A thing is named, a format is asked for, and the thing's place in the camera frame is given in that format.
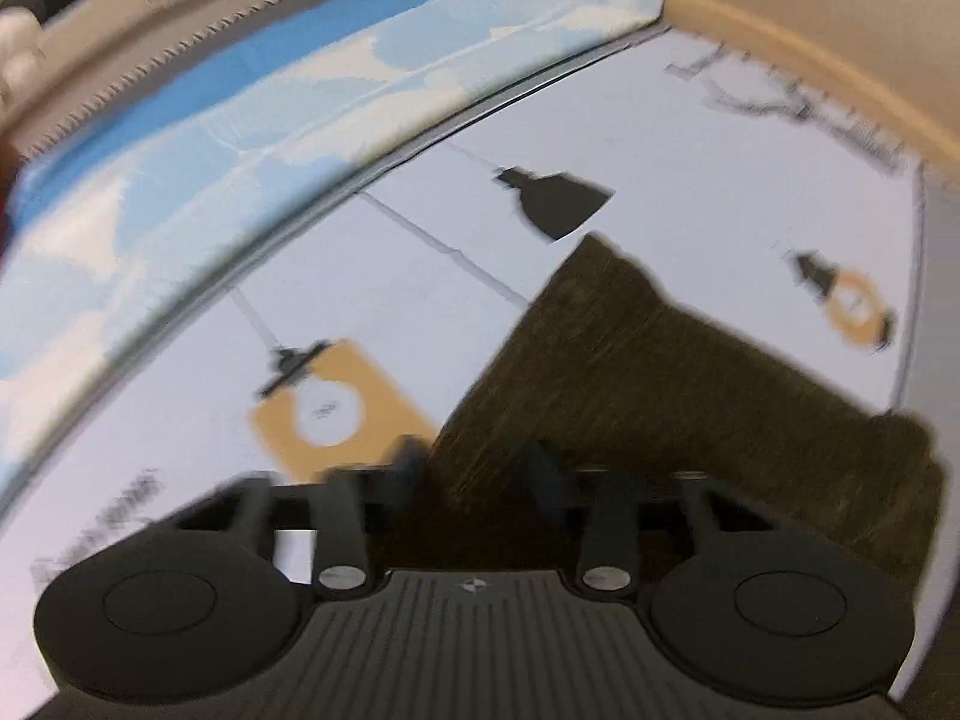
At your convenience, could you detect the beige folded cloth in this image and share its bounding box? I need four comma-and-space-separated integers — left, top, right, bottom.
0, 6, 44, 117

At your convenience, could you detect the grey mattress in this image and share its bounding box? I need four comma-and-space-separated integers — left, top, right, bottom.
889, 161, 960, 428

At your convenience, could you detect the blue cloud print blanket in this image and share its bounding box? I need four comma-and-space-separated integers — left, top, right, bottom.
0, 0, 668, 500

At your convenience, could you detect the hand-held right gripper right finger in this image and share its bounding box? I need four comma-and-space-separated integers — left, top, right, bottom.
527, 444, 785, 595

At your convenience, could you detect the olive sock with striped cuff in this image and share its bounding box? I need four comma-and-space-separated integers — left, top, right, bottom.
431, 234, 944, 595

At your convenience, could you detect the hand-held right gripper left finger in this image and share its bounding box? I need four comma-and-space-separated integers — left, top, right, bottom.
174, 435, 434, 599

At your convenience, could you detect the white printed bed sheet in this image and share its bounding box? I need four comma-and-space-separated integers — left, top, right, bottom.
0, 22, 931, 720

